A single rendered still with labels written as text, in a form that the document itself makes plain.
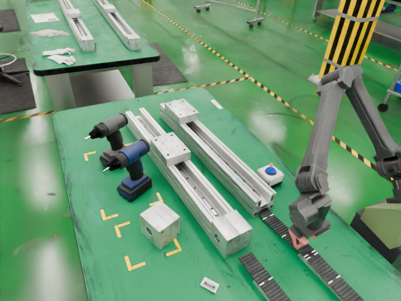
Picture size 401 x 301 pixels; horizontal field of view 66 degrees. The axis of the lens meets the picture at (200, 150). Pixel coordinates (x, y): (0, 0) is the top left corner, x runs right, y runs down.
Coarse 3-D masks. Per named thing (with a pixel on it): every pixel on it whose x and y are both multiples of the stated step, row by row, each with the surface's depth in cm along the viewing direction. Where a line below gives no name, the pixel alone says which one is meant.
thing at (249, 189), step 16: (160, 112) 166; (176, 128) 155; (192, 128) 150; (192, 144) 142; (208, 144) 141; (208, 160) 132; (224, 160) 132; (240, 160) 128; (224, 176) 124; (240, 176) 124; (256, 176) 120; (240, 192) 117; (256, 192) 117; (272, 192) 114; (256, 208) 112
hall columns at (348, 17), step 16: (352, 0) 334; (368, 0) 323; (384, 0) 333; (336, 16) 357; (352, 16) 338; (368, 16) 336; (336, 32) 362; (352, 32) 343; (368, 32) 350; (336, 48) 367; (352, 48) 354; (336, 64) 372; (352, 64) 370
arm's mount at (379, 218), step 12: (384, 204) 112; (396, 204) 107; (372, 216) 111; (384, 216) 106; (396, 216) 101; (372, 228) 112; (384, 228) 107; (396, 228) 102; (384, 240) 107; (396, 240) 103
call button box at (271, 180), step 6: (264, 168) 128; (276, 168) 128; (258, 174) 128; (264, 174) 125; (270, 174) 125; (276, 174) 126; (282, 174) 126; (264, 180) 125; (270, 180) 123; (276, 180) 125; (270, 186) 126; (276, 186) 128
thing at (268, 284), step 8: (248, 256) 98; (248, 264) 95; (256, 264) 95; (256, 272) 93; (264, 272) 94; (256, 280) 91; (264, 280) 92; (272, 280) 92; (264, 288) 90; (272, 288) 90; (280, 288) 89; (272, 296) 88; (280, 296) 88
